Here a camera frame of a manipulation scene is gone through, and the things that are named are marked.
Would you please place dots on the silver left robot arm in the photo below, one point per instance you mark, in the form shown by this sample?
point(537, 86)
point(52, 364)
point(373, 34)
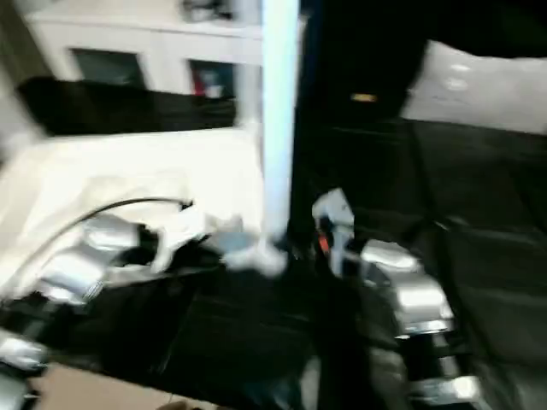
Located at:
point(85, 256)

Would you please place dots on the white glass-door cabinet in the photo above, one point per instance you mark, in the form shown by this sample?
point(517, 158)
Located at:
point(149, 34)

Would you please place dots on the red bottle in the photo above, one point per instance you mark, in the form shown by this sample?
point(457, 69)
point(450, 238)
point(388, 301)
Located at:
point(197, 81)

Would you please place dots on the white plastic table top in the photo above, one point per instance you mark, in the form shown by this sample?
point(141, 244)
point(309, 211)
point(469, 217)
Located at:
point(128, 171)

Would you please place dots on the dark left robot foot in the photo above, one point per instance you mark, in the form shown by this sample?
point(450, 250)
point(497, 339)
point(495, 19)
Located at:
point(173, 405)

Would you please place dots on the small gold label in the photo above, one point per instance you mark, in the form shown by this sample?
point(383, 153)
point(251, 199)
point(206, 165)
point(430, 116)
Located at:
point(364, 97)

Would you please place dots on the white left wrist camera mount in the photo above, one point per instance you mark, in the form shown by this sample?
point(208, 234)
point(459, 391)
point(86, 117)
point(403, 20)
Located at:
point(179, 235)

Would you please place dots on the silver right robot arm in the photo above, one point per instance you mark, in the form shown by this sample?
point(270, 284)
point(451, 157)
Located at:
point(414, 294)

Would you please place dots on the white curved plastic panel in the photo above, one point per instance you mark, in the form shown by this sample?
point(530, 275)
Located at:
point(478, 85)

